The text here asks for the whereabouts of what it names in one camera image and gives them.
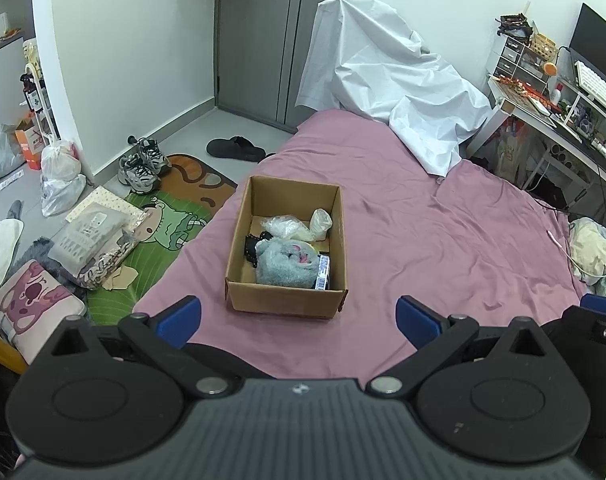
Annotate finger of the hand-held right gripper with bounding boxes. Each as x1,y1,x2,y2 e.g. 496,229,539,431
560,294,606,356

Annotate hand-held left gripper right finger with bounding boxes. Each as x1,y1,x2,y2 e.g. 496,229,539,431
365,295,551,397

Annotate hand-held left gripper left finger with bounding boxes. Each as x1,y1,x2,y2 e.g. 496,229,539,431
47,295,244,397

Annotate blue tissue pack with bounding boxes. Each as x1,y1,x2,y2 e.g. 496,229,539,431
314,254,333,291

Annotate brown cardboard box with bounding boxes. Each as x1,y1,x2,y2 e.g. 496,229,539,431
225,175,350,320

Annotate grey plush hat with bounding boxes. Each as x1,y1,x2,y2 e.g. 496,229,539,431
254,237,321,289

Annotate clear bubble wrap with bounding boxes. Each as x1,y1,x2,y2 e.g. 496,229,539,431
259,215,316,242

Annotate cream blanket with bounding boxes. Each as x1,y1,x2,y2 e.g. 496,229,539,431
568,217,606,286

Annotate beige cardboard piece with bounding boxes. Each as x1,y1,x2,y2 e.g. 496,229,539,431
103,265,138,291

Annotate leopard print bag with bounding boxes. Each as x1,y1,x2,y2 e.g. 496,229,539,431
75,210,151,291

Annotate cartoon floor mat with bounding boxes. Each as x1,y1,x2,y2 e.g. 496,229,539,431
85,154,239,331

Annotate black ridged object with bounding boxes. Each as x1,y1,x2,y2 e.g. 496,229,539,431
243,231,275,268

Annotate pink bed sheet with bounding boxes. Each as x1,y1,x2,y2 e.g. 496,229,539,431
133,109,591,386

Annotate white plastic bag bundle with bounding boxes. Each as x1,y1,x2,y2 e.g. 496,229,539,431
309,207,332,242

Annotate cream dotted paper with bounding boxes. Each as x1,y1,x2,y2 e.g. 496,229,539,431
65,186,138,223

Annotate pink bear pillow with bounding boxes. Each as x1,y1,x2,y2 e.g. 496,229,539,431
0,259,88,363

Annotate bundle of white tubes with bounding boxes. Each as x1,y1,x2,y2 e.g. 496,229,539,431
552,142,578,165

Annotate grey fluffy rug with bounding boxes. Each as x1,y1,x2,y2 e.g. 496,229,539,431
13,236,91,301

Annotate yellow wooden board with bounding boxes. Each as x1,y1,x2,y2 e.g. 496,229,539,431
0,324,30,376

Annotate printed plastic bag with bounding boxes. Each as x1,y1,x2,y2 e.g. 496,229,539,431
498,115,531,176

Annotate black slipper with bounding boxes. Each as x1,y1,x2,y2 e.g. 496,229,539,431
206,136,268,162

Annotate white desk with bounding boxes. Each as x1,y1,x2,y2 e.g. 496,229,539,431
466,75,606,206

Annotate white keyboard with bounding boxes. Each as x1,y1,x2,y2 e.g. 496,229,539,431
574,61,606,123

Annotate white desk shelf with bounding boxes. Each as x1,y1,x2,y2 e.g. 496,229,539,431
553,77,606,133

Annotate orange box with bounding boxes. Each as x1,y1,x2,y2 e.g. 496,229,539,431
14,119,51,171

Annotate large white plastic bag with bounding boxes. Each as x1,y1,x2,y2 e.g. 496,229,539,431
0,124,26,183

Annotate white sheet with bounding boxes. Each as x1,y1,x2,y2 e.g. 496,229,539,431
297,0,491,178

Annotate white rack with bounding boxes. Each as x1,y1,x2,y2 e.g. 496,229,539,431
20,40,61,141

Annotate white drawer organizer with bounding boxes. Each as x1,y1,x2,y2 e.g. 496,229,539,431
494,30,546,81

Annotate black monitor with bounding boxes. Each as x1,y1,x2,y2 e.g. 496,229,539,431
568,2,606,83

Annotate wicker basket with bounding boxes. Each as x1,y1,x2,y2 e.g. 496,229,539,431
530,32,558,58

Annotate dark tangled accessories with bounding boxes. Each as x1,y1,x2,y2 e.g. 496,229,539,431
496,12,534,38

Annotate grey cabinet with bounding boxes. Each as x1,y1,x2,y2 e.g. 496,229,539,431
0,37,34,133

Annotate grey door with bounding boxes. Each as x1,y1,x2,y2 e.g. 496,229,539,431
215,0,366,133

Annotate white cable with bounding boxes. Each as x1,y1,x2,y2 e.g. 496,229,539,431
547,230,606,278

